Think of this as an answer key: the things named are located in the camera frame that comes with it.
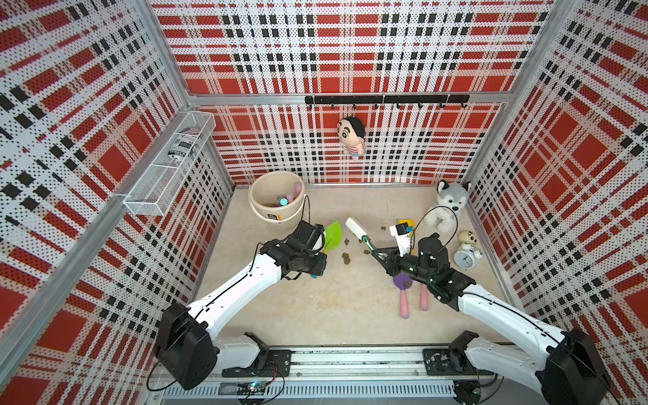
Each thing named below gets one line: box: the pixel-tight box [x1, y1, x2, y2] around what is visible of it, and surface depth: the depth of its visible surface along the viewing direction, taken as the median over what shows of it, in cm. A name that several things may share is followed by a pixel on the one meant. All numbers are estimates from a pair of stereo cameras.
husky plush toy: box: [423, 179, 472, 234], surface depth 95 cm
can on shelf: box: [167, 127, 201, 162], surface depth 78 cm
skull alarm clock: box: [453, 230, 483, 270], surface depth 92 cm
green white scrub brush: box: [345, 216, 376, 251], surface depth 83 cm
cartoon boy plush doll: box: [336, 116, 366, 160], surface depth 94 cm
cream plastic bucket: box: [248, 170, 306, 229], surface depth 98 cm
